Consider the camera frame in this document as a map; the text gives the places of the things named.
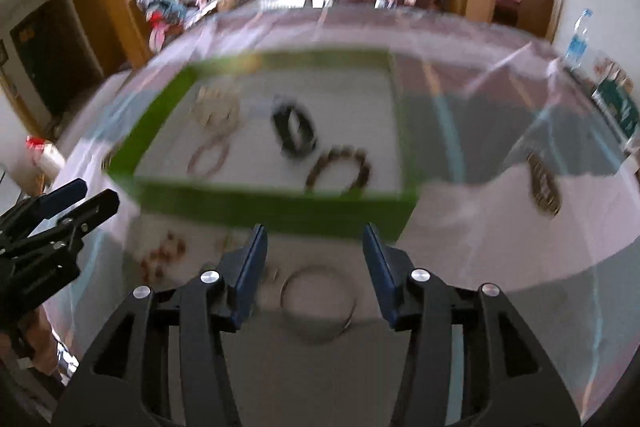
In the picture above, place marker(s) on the white container red lid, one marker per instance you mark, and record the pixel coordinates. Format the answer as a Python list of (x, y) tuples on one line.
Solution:
[(47, 157)]

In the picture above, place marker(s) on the green tissue packet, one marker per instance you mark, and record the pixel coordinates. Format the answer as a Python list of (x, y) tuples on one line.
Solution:
[(617, 104)]

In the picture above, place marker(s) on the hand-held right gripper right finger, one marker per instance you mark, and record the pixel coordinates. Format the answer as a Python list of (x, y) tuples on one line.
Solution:
[(380, 272)]

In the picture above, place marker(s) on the pink bangle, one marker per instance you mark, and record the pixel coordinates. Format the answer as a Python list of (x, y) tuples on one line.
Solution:
[(193, 159)]

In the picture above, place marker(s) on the silver metal bangle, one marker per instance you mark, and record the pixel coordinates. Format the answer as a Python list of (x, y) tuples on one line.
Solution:
[(350, 318)]

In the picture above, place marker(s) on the clear water bottle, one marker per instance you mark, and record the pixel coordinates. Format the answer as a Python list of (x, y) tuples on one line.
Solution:
[(577, 43)]

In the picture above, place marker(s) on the green cardboard box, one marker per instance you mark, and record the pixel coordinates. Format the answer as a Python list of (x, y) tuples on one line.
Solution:
[(250, 209)]

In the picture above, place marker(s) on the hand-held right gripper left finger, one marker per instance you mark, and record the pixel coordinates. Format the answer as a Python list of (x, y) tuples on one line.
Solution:
[(252, 267)]

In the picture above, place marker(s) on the pile of clothes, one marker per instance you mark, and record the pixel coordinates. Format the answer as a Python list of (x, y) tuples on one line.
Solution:
[(165, 9)]

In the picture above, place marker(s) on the plaid tablecloth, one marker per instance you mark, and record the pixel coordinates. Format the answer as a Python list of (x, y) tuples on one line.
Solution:
[(480, 232)]

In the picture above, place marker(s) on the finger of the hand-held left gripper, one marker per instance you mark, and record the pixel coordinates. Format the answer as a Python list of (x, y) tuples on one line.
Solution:
[(65, 193), (97, 207)]

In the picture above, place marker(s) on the black wrist watch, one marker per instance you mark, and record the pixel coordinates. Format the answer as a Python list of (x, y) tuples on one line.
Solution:
[(285, 129)]

